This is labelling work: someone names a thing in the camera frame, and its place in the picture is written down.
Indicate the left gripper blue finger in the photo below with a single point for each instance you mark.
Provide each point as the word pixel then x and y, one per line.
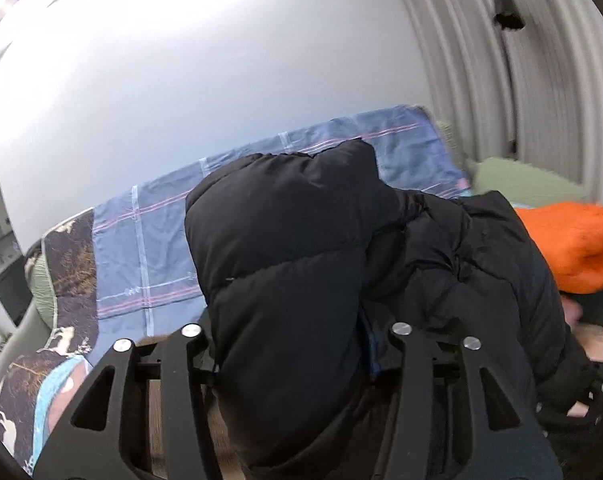
pixel 375 367

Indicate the black puffer jacket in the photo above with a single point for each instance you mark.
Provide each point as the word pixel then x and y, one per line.
pixel 294 252

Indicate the person's right hand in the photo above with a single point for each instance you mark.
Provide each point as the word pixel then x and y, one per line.
pixel 589 336

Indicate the light green pillow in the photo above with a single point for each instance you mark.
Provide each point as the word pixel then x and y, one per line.
pixel 525 185

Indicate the orange folded jacket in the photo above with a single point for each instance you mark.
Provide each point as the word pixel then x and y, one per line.
pixel 570 237

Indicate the dark deer pattern blanket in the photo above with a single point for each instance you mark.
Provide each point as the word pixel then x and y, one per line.
pixel 48 362

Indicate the green cushion at bedside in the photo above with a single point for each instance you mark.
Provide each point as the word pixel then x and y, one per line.
pixel 41 286

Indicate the black wall lamp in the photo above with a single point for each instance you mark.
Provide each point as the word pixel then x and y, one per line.
pixel 506 15

